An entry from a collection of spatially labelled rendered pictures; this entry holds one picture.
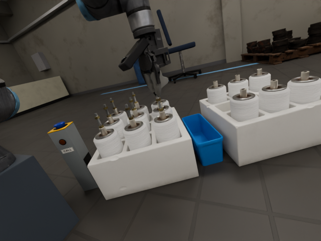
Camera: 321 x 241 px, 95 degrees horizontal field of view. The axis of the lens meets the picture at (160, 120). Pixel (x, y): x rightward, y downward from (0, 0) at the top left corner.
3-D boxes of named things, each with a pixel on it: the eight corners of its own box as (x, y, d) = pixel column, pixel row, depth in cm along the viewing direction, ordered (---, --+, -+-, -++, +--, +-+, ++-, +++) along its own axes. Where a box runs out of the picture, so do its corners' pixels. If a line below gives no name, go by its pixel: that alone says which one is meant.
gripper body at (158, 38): (172, 65, 51) (163, 25, 46) (152, 71, 46) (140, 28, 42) (158, 68, 57) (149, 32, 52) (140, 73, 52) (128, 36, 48)
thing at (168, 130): (178, 165, 58) (168, 124, 51) (158, 161, 63) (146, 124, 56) (188, 150, 65) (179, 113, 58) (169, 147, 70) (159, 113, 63)
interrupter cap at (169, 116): (167, 123, 52) (166, 122, 52) (150, 123, 56) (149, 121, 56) (176, 114, 58) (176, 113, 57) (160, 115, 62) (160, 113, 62)
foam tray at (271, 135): (335, 140, 58) (345, 96, 51) (239, 167, 58) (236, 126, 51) (262, 110, 94) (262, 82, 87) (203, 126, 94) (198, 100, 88)
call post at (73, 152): (98, 188, 68) (64, 129, 56) (83, 191, 68) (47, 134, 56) (102, 176, 75) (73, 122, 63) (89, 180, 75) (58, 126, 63)
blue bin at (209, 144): (227, 161, 62) (224, 137, 58) (201, 168, 63) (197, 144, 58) (202, 130, 90) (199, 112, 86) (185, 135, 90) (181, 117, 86)
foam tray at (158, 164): (199, 176, 59) (191, 138, 52) (105, 200, 60) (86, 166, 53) (180, 132, 95) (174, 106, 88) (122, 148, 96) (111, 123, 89)
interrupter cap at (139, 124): (133, 122, 62) (132, 120, 62) (147, 122, 58) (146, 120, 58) (120, 131, 57) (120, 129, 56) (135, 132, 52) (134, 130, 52)
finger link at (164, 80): (174, 92, 53) (167, 66, 50) (161, 98, 50) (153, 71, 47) (168, 93, 56) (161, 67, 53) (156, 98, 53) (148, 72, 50)
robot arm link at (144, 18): (135, 10, 40) (122, 21, 46) (140, 29, 42) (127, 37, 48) (156, 8, 44) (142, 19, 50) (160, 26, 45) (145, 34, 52)
